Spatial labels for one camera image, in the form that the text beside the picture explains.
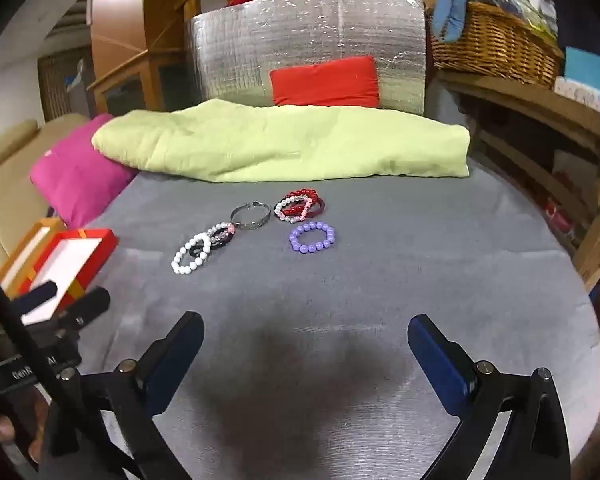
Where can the red cushion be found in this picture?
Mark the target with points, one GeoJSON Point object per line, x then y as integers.
{"type": "Point", "coordinates": [325, 82]}

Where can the grey bed sheet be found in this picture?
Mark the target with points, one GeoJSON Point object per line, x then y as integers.
{"type": "Point", "coordinates": [355, 285]}

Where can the light green folded blanket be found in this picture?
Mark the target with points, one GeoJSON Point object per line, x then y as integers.
{"type": "Point", "coordinates": [280, 140]}

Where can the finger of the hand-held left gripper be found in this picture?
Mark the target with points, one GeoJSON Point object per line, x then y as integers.
{"type": "Point", "coordinates": [40, 294]}
{"type": "Point", "coordinates": [87, 305]}

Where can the magenta pillow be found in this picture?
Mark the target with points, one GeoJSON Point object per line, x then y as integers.
{"type": "Point", "coordinates": [75, 175]}

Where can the blue cloth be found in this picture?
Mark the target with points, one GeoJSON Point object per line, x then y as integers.
{"type": "Point", "coordinates": [455, 0]}

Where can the wooden cabinet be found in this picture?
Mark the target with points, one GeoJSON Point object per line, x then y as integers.
{"type": "Point", "coordinates": [125, 25]}

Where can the orange box lid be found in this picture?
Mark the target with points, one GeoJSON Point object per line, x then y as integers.
{"type": "Point", "coordinates": [22, 255]}

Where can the red jewelry box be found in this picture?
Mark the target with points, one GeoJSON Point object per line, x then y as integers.
{"type": "Point", "coordinates": [75, 260]}

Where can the wicker basket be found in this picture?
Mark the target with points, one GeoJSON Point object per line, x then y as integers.
{"type": "Point", "coordinates": [495, 45]}

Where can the silver bangle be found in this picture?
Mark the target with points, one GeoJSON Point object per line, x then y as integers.
{"type": "Point", "coordinates": [250, 223]}

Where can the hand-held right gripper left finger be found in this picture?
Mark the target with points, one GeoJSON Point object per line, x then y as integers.
{"type": "Point", "coordinates": [177, 360]}

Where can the wooden shelf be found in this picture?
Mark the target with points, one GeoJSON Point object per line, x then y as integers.
{"type": "Point", "coordinates": [530, 105]}

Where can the blue and white carton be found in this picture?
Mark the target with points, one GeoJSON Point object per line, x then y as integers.
{"type": "Point", "coordinates": [587, 77]}

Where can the dark red bangle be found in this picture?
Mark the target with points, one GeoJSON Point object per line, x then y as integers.
{"type": "Point", "coordinates": [321, 205]}

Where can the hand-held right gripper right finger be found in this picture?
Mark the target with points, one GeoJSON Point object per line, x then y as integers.
{"type": "Point", "coordinates": [437, 360]}

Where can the silver foil insulation panel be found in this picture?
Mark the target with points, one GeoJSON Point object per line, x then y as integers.
{"type": "Point", "coordinates": [255, 45]}

